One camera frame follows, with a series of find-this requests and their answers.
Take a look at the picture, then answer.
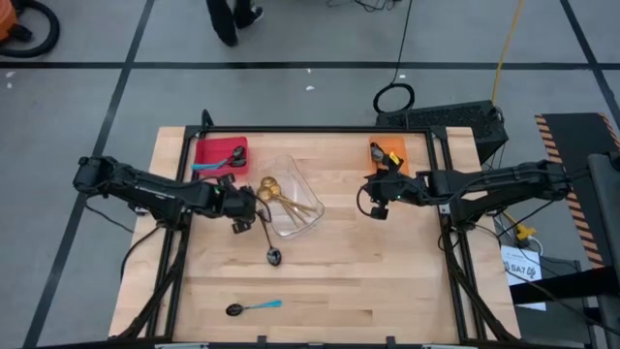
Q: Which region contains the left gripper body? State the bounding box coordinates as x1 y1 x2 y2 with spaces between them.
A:
212 182 251 222

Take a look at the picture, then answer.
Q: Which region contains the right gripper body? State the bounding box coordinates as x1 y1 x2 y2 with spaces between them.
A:
365 172 430 207

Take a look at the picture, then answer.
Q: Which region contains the dark silver metal spoon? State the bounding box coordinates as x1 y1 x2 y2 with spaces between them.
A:
256 210 283 268

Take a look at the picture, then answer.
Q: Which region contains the clear plastic bin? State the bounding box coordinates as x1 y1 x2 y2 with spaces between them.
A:
255 153 326 240

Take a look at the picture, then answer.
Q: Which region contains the orange plastic bin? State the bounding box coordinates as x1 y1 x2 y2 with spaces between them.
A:
367 135 411 178

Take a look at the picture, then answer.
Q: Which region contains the red plastic bin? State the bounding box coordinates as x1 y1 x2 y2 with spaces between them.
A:
193 136 251 176

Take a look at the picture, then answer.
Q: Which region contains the black perforated computer case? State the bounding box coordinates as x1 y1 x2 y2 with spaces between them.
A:
375 99 511 150

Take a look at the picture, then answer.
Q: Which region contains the yellow power plug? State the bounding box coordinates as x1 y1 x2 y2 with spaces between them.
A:
515 223 538 242

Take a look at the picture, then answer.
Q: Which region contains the white paper sign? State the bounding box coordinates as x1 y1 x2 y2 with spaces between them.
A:
500 244 547 312

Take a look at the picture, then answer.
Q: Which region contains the black mat with striped edge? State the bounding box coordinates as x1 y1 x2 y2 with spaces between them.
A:
534 111 620 270

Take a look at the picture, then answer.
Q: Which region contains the person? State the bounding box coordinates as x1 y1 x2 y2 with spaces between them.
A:
205 0 265 48

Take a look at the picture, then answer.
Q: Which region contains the dark grey metal stand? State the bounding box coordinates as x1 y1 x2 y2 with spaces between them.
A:
587 151 620 349

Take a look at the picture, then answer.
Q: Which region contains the orange vacuum cleaner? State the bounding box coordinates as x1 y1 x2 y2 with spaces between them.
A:
0 0 19 43

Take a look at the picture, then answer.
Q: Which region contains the black coiled floor cable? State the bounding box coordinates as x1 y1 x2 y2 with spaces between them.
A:
371 0 417 115

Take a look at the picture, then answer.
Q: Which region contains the yellow hanging cable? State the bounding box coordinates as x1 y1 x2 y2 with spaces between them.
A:
491 0 527 107

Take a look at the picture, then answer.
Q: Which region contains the black cable bundle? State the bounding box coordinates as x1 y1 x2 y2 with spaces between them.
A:
326 0 403 15

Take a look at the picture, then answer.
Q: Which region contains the black vacuum hose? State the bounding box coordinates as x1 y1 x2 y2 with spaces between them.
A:
0 0 62 59

